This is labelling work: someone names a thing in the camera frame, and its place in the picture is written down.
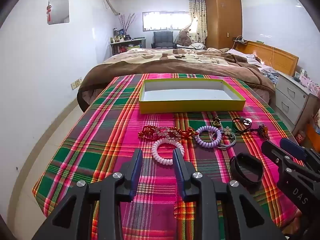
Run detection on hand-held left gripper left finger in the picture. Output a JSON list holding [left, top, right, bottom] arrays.
[[32, 149, 143, 240]]

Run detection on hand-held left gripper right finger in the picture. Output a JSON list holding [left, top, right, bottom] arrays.
[[172, 148, 287, 240]]

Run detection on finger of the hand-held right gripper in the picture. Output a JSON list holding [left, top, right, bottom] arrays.
[[261, 140, 305, 173], [279, 138, 320, 167]]

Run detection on amber bead bracelet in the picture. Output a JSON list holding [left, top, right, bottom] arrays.
[[257, 124, 271, 140]]

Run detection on pale pink spiral hair tie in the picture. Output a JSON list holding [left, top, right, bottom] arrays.
[[151, 138, 181, 165]]

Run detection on gold rhinestone hair clip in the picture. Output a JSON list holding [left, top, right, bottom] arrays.
[[156, 127, 185, 142]]

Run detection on black hair tie with ball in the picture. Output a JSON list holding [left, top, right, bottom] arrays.
[[232, 116, 253, 134]]

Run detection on black watch band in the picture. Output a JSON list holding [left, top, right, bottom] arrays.
[[229, 152, 265, 184]]

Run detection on yellow-green shallow cardboard box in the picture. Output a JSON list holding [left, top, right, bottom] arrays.
[[138, 78, 247, 115]]

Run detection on red can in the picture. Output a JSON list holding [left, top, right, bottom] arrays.
[[295, 130, 307, 144]]

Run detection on pink green plaid cloth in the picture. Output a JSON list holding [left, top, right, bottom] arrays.
[[32, 73, 304, 240]]

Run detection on grey nightstand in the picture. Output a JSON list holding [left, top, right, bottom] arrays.
[[275, 71, 317, 130]]

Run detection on pink tissue box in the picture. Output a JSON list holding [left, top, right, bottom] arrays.
[[300, 76, 320, 93]]

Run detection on blue clothes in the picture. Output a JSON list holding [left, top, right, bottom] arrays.
[[261, 66, 279, 80]]

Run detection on wooden headboard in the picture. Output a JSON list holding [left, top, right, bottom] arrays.
[[236, 41, 299, 77]]

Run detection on white bedding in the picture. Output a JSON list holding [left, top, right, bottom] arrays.
[[226, 49, 263, 67]]

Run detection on brown blanket bed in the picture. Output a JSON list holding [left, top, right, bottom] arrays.
[[77, 47, 277, 112]]

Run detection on cluttered side desk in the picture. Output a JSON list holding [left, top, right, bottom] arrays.
[[110, 37, 147, 56]]

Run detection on brown teddy bear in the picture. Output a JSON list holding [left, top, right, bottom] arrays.
[[178, 30, 192, 47]]

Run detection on dark armchair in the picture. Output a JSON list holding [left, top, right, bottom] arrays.
[[152, 31, 175, 49]]

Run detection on wooden wardrobe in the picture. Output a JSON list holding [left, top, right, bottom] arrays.
[[205, 0, 243, 50]]

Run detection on flower branches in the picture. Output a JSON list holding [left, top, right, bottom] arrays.
[[118, 13, 136, 35]]

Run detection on window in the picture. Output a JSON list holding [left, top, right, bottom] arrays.
[[142, 11, 190, 32]]

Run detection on patterned curtain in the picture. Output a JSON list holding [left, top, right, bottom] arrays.
[[189, 0, 208, 46]]

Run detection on wrapped air conditioner pipe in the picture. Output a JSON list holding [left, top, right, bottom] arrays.
[[102, 0, 120, 15]]

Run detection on purple spiral hair tie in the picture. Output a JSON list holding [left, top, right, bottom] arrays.
[[195, 126, 222, 148]]

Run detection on flower hair tie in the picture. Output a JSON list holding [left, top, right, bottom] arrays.
[[215, 127, 237, 151]]

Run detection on wall mirror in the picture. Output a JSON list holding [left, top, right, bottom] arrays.
[[47, 0, 70, 25]]

